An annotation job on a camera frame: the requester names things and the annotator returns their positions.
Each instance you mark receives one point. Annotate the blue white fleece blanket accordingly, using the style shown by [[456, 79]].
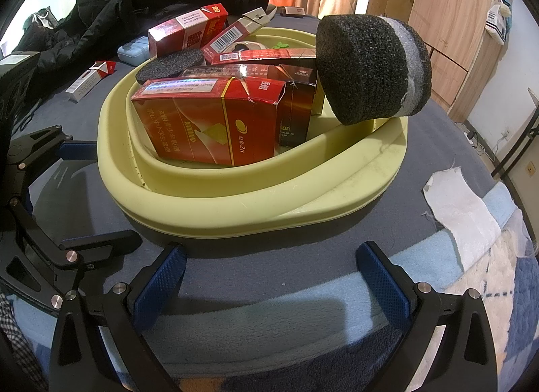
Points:
[[294, 320]]

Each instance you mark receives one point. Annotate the white power strip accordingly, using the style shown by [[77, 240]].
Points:
[[472, 136]]

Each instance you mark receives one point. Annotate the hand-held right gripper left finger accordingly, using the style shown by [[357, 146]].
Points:
[[162, 282]]

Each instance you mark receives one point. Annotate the yellow plastic basin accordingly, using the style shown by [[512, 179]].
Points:
[[252, 194]]

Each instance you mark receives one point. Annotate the white cloth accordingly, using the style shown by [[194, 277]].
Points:
[[459, 211]]

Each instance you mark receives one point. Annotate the metal frame table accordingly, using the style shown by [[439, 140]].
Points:
[[520, 143]]

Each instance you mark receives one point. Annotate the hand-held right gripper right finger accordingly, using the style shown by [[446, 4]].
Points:
[[383, 286]]

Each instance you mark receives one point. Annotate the small white box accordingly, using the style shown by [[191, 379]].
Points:
[[294, 11]]

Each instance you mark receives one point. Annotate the red silver cigarette pack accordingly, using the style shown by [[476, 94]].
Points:
[[227, 38]]

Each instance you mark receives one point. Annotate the dark brown cigarette pack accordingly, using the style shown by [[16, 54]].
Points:
[[294, 118]]

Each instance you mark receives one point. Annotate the red gold diamond cigarette pack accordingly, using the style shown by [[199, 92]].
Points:
[[202, 130]]

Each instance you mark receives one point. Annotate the red white label cigarette pack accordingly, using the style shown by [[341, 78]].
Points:
[[185, 34]]

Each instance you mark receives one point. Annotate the black jacket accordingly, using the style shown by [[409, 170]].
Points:
[[126, 0]]

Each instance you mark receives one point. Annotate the black foam cylinder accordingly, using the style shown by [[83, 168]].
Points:
[[358, 67]]

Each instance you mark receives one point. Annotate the striped hanging towel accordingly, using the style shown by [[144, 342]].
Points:
[[499, 17]]

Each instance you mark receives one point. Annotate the small green object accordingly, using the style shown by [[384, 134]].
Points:
[[280, 43]]

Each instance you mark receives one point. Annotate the wooden wardrobe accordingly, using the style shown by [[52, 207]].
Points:
[[446, 17]]

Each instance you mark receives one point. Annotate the light blue plastic box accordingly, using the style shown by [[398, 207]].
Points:
[[132, 50]]

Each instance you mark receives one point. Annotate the black foam disc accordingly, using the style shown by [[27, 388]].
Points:
[[168, 65]]

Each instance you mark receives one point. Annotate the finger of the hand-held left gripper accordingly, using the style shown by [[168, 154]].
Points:
[[80, 149], [105, 244]]

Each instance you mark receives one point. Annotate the checkered cloth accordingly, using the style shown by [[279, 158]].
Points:
[[10, 333]]

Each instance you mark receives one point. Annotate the white round lid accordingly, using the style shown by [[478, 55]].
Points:
[[248, 45]]

